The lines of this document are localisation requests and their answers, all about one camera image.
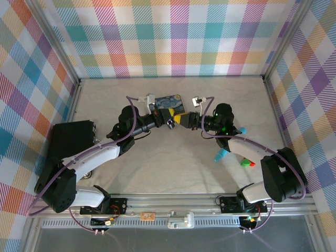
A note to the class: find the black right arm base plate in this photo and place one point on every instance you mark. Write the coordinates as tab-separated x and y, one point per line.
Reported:
228	204

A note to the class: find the blue marker pen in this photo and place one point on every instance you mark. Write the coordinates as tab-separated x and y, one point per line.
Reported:
220	155

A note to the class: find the black box on left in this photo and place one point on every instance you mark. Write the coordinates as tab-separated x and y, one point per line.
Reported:
74	102

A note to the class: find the aluminium corner post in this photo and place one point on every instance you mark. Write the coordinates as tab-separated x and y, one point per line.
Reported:
60	44
285	39

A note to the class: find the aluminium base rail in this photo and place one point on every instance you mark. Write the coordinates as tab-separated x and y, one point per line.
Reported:
170	203

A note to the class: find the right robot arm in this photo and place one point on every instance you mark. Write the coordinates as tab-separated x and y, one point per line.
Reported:
278	178

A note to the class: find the orange power connector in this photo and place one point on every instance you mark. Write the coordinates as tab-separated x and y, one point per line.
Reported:
251	220

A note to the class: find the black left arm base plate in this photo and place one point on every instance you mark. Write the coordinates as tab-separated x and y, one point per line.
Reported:
118	203

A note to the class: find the starry night tin box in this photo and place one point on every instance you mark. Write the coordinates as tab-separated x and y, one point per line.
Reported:
168	101

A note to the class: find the small orange circuit board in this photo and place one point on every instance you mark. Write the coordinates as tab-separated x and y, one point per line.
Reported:
147	216

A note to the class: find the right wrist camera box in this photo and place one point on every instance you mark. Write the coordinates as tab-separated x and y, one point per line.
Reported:
196	102

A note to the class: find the silver clamp bracket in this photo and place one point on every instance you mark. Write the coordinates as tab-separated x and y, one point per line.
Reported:
181	221

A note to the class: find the aluminium side rail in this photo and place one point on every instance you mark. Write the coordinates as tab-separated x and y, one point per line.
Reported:
275	110

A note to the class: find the perforated metal strip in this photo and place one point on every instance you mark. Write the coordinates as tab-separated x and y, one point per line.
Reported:
136	223

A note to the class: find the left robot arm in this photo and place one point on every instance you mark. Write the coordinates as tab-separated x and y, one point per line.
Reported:
92	157

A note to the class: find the black case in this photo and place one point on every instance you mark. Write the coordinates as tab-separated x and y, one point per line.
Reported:
71	134

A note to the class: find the yellow white power connector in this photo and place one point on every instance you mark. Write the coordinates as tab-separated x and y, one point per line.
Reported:
109	222

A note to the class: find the red and green block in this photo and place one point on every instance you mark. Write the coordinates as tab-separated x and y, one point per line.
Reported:
246	164

